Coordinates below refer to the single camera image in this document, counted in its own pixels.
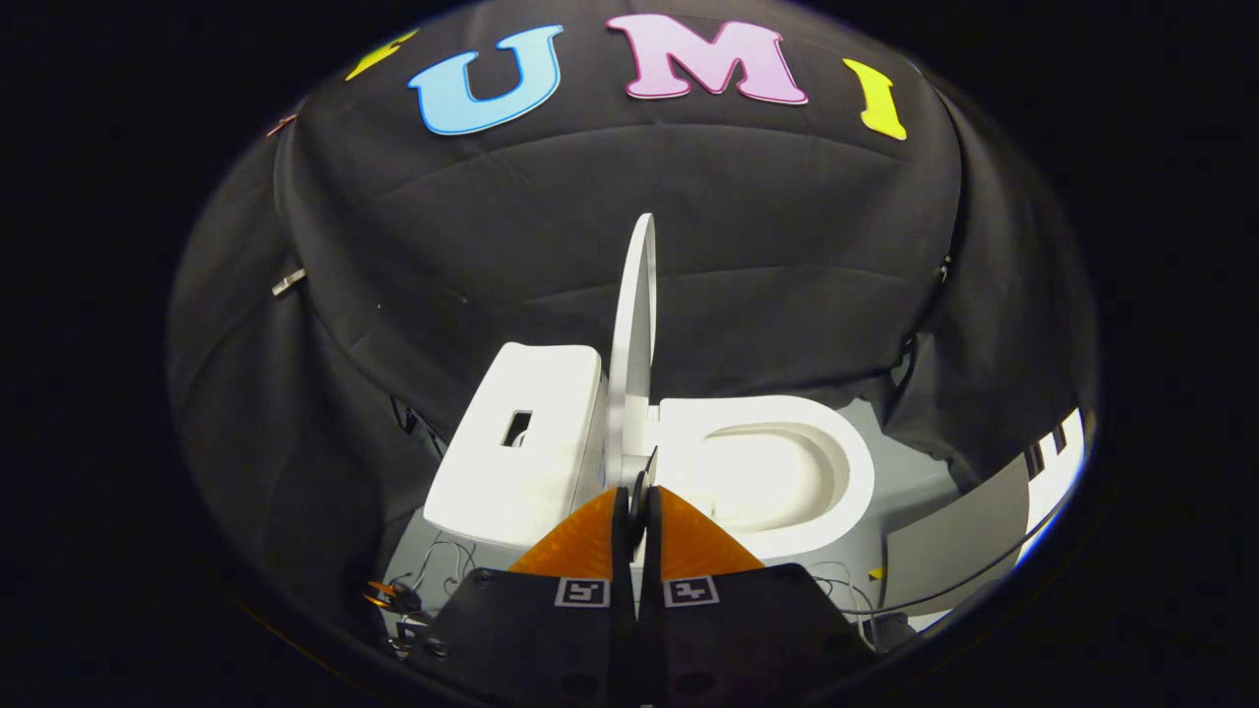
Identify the white toilet bowl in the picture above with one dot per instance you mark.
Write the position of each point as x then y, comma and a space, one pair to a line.
689, 418

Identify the silver cloth clip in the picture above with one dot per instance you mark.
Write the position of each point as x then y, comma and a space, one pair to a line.
288, 283

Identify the black backdrop cloth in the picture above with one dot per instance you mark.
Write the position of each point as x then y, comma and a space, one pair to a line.
492, 246

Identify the white slatted panel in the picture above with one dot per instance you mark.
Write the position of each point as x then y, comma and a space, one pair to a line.
1062, 472

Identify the grey panel board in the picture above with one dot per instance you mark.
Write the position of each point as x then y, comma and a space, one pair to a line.
964, 551

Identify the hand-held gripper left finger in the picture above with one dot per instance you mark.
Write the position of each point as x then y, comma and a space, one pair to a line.
531, 639

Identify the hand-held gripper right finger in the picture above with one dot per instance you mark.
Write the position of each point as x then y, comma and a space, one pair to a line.
748, 639

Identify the white toilet tank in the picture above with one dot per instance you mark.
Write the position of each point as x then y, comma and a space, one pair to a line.
511, 482

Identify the copper cloth clip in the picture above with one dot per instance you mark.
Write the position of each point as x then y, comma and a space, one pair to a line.
280, 125

